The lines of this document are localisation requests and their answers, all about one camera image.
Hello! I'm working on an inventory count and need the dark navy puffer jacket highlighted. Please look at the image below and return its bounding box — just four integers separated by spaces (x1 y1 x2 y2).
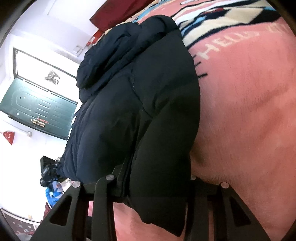
58 15 200 236

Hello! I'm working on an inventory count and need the blue gloved left hand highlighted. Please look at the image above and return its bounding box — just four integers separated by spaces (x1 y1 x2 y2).
46 181 64 208

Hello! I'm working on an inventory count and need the green door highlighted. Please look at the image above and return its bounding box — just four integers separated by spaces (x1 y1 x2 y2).
1 48 79 140

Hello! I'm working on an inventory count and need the red paper door decoration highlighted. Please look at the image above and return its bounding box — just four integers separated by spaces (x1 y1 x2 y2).
44 70 60 85

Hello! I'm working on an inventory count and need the red white box on shelf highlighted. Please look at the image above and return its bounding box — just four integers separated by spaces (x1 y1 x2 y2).
86 30 104 46

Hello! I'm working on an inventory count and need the striped Hello Kitty blanket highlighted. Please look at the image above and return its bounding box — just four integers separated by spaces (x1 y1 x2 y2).
87 0 296 241

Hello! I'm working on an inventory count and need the dark red headboard cushion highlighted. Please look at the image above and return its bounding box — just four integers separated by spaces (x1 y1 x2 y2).
90 0 153 32

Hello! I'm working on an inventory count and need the white wall switch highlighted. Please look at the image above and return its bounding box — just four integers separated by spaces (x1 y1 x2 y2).
72 45 83 56

